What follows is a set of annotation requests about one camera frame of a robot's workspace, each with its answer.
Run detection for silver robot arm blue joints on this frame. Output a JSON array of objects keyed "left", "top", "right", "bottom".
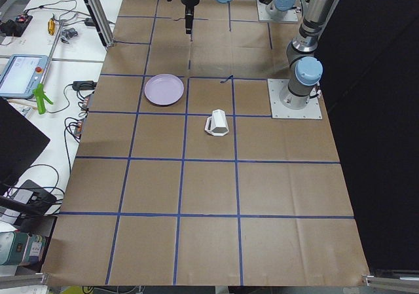
[{"left": 209, "top": 0, "right": 365, "bottom": 106}]

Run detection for second robot base blue joint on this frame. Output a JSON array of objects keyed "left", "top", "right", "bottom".
[{"left": 257, "top": 0, "right": 299, "bottom": 24}]

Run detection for lilac round plate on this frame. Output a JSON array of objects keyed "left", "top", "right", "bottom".
[{"left": 144, "top": 74, "right": 184, "bottom": 106}]

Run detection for white faceted cup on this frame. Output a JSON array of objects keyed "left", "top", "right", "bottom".
[{"left": 204, "top": 109, "right": 229, "bottom": 136}]

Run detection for black power adapter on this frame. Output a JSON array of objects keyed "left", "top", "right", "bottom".
[{"left": 72, "top": 81, "right": 97, "bottom": 91}]

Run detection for long silver rod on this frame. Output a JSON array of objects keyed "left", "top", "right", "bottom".
[{"left": 39, "top": 20, "right": 64, "bottom": 84}]

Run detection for yellow tool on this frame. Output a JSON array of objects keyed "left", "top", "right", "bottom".
[{"left": 47, "top": 18, "right": 56, "bottom": 35}]

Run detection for green plastic clamp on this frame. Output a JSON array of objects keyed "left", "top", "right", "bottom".
[{"left": 32, "top": 83, "right": 54, "bottom": 115}]

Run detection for black electronics board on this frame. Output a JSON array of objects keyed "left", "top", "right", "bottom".
[{"left": 1, "top": 12, "right": 33, "bottom": 37}]

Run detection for teach pendant tablet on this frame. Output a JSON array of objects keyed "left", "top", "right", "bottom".
[{"left": 1, "top": 54, "right": 48, "bottom": 99}]

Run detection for black monitor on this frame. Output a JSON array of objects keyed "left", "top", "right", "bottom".
[{"left": 1, "top": 99, "right": 50, "bottom": 194}]

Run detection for black device box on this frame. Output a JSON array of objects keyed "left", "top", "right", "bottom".
[{"left": 9, "top": 179, "right": 57, "bottom": 215}]

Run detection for green box with label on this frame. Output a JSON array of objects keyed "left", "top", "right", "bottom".
[{"left": 1, "top": 231, "right": 46, "bottom": 266}]

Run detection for aluminium frame post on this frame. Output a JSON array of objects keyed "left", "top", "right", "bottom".
[{"left": 83, "top": 0, "right": 115, "bottom": 48}]

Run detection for white square robot base plate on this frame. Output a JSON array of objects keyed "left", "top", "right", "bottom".
[{"left": 267, "top": 79, "right": 322, "bottom": 120}]

